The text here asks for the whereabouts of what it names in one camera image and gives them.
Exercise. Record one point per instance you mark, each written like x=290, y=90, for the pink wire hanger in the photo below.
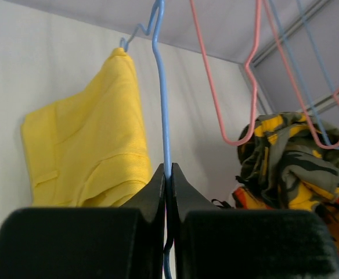
x=301, y=71

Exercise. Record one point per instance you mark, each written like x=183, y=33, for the yellow trousers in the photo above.
x=90, y=149

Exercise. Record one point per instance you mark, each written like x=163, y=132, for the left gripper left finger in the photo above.
x=109, y=242

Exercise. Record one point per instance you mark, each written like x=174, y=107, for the aluminium frame structure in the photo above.
x=275, y=91

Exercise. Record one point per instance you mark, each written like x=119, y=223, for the green camouflage trousers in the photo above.
x=282, y=165

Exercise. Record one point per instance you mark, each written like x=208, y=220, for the blue hanger with blue trousers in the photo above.
x=310, y=108

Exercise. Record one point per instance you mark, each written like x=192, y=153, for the blue hanger with orange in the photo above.
x=316, y=50

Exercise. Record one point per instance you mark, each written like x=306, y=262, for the pink hanger with camouflage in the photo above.
x=233, y=86

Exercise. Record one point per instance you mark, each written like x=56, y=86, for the light blue hanger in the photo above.
x=153, y=27

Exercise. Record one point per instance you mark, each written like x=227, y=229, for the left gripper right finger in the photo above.
x=244, y=243

